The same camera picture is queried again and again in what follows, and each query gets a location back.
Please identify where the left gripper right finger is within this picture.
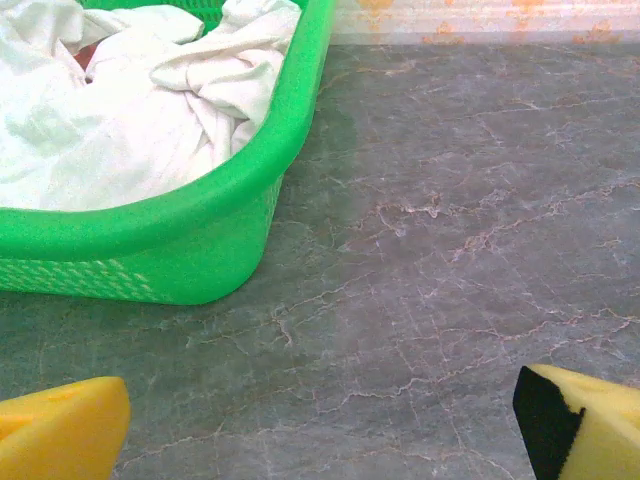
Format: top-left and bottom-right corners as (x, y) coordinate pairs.
(513, 363), (640, 480)

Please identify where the green plastic basket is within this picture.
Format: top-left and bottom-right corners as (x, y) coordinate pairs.
(0, 0), (337, 307)

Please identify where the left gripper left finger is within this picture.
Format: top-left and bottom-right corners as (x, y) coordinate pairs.
(0, 375), (132, 480)

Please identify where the white t-shirt with red print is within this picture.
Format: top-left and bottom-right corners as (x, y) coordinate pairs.
(0, 0), (304, 214)

